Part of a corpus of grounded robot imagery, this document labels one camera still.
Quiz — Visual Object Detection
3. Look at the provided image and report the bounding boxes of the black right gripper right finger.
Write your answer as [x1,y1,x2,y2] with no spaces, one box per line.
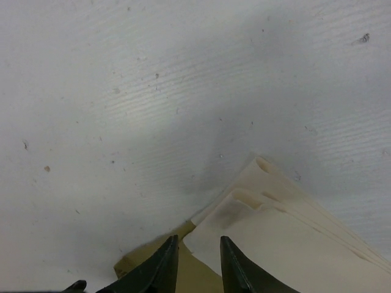
[220,236,293,293]

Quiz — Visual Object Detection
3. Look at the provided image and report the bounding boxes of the olive and cream underwear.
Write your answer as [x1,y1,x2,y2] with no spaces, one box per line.
[114,157,390,292]

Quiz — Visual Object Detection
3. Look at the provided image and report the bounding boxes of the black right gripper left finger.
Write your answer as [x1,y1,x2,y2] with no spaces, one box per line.
[62,234,179,293]

